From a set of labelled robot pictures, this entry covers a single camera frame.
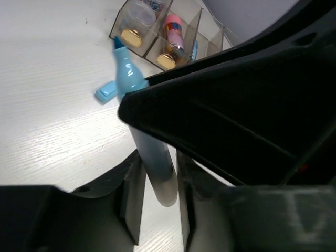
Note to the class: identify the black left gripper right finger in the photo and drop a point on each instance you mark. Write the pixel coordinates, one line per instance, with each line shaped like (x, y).
(217, 217)

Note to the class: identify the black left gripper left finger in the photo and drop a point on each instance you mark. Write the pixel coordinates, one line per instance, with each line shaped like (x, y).
(102, 215)

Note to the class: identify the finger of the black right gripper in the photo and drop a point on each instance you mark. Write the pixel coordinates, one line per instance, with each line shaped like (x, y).
(299, 17)
(260, 123)

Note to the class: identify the blue highlighter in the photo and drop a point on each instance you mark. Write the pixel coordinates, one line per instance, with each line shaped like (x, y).
(154, 153)

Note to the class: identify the blue correction tape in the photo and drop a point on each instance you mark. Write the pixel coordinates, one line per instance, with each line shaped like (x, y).
(194, 51)

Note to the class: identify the blue highlighter cap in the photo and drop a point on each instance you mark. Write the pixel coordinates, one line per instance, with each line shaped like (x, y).
(107, 92)

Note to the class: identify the pink cap glue bottle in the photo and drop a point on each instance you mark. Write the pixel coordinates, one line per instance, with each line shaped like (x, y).
(173, 33)

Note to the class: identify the paper clip jar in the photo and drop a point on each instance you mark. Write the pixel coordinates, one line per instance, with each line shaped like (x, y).
(137, 16)
(156, 5)

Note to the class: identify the clear four-compartment organizer tray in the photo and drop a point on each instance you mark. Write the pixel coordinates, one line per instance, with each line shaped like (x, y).
(197, 24)

